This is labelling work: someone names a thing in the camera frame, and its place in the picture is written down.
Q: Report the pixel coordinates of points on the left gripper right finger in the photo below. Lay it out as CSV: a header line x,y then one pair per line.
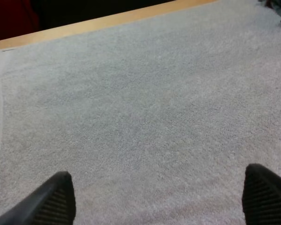
x,y
267,199

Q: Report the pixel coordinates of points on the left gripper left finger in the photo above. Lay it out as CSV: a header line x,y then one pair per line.
x,y
49,204

